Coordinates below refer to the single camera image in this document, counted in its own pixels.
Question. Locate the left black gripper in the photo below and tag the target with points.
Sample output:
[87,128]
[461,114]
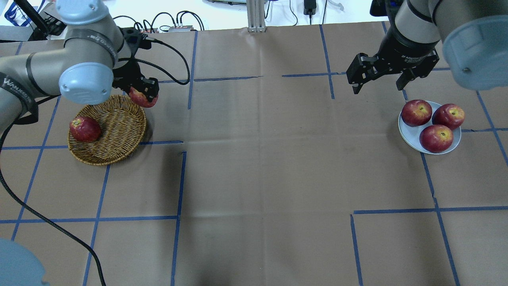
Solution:
[127,78]

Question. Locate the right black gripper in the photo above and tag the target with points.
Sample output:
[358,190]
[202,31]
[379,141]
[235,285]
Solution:
[405,51]

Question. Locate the yellow-red apple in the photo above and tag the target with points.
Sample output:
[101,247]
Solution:
[140,99]

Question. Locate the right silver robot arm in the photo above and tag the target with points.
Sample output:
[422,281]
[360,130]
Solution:
[473,33]

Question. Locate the woven wicker basket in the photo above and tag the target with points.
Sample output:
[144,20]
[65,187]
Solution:
[123,125]

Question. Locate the red apple plate left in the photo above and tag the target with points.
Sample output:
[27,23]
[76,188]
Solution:
[416,113]

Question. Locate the red apple plate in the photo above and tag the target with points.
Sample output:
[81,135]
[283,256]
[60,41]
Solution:
[416,113]
[436,138]
[450,115]

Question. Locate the light blue plate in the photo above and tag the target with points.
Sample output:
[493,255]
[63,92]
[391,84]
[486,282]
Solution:
[411,134]

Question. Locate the dark red basket apple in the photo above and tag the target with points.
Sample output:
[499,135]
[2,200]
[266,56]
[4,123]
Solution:
[85,129]

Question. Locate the red apple plate back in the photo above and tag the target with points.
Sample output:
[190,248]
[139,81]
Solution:
[450,115]

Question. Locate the red apple plate front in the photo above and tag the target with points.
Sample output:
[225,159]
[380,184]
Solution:
[436,138]

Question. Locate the black power adapter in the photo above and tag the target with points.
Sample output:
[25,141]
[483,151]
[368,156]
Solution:
[309,7]

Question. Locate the aluminium frame post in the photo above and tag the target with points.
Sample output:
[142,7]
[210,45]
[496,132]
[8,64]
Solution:
[256,16]

